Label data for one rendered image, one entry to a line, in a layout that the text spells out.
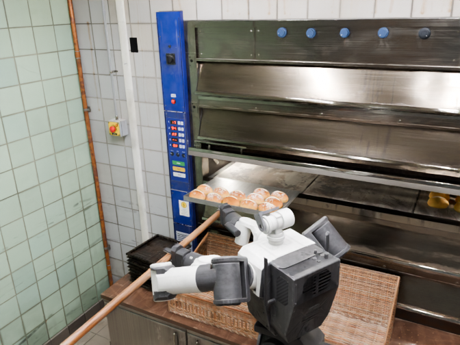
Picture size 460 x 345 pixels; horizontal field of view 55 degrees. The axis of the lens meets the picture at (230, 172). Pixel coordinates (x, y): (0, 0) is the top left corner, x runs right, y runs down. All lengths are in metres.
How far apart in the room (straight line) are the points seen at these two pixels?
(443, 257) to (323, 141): 0.81
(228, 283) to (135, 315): 1.39
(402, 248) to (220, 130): 1.15
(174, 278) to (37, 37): 1.84
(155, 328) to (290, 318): 1.35
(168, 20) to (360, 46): 1.04
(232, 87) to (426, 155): 1.03
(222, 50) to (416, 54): 0.97
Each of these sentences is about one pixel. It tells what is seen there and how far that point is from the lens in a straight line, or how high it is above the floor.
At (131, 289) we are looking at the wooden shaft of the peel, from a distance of 1.76.
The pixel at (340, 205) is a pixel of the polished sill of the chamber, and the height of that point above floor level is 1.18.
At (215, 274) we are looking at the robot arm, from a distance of 1.44.
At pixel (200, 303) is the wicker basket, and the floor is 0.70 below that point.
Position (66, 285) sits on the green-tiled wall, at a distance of 3.35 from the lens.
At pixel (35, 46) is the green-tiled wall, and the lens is 2.91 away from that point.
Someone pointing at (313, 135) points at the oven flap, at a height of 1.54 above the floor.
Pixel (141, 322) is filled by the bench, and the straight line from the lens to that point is 2.76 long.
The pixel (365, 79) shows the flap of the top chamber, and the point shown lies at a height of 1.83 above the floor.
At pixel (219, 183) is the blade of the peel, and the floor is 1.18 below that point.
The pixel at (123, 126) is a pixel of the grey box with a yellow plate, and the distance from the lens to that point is 2.92.
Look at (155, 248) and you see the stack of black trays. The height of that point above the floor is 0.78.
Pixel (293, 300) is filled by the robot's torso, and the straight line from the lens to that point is 1.43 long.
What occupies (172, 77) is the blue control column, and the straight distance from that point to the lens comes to 2.61.
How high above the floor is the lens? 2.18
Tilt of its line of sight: 21 degrees down
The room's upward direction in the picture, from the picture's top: 2 degrees counter-clockwise
